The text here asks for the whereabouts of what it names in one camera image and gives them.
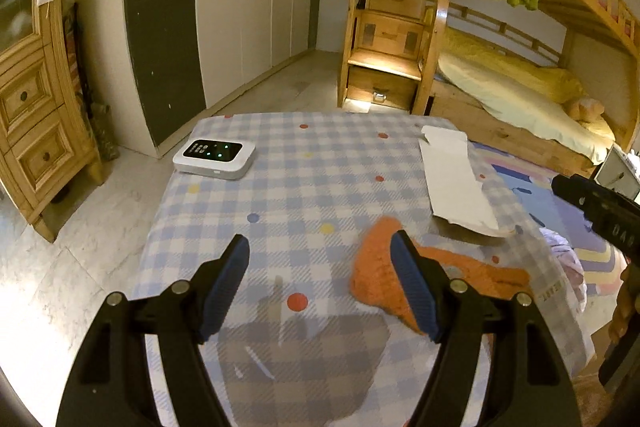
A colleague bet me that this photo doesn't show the orange plush toy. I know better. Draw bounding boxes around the orange plush toy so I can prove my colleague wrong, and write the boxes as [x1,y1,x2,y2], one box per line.
[349,216,532,333]

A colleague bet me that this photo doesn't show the white cardboard box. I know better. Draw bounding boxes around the white cardboard box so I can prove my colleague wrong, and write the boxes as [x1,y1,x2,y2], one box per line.
[419,124,514,239]

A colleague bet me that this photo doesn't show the clear plastic bag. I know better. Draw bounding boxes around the clear plastic bag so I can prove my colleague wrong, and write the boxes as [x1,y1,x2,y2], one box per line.
[217,277,390,426]

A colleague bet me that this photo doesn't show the right hand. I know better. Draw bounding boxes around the right hand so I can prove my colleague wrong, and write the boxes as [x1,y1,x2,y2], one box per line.
[608,263,639,345]

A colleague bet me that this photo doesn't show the white bedside table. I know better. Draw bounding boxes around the white bedside table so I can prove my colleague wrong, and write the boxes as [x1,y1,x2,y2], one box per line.
[594,144,640,202]

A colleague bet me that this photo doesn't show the rainbow oval rug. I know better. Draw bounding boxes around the rainbow oval rug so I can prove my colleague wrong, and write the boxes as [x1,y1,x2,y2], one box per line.
[473,142,626,297]

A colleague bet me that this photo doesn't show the checkered tablecloth table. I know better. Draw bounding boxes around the checkered tablecloth table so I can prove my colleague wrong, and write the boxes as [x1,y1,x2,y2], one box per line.
[134,112,594,426]

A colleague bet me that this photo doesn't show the plush bear toy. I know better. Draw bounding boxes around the plush bear toy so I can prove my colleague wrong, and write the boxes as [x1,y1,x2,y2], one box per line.
[563,96,605,124]

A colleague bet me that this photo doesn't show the white digital timer device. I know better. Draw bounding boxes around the white digital timer device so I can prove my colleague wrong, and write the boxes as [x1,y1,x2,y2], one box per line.
[172,138,257,181]

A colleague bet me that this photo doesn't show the yellow bed duvet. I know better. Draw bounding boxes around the yellow bed duvet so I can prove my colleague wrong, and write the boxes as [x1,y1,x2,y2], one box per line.
[438,28,615,165]

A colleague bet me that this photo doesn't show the pink fluffy chair right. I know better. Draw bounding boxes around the pink fluffy chair right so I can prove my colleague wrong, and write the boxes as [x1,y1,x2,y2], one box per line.
[573,374,614,427]

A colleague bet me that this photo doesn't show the wooden bunk bed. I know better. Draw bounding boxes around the wooden bunk bed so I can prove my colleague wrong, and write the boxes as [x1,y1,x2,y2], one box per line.
[411,0,639,173]

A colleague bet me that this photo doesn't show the wooden cabinet glass door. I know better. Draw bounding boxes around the wooden cabinet glass door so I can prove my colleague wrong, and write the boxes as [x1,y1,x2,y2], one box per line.
[1,0,104,242]

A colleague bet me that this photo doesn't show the wooden stair drawers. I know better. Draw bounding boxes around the wooden stair drawers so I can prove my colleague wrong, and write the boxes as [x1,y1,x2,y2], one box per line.
[337,0,450,115]

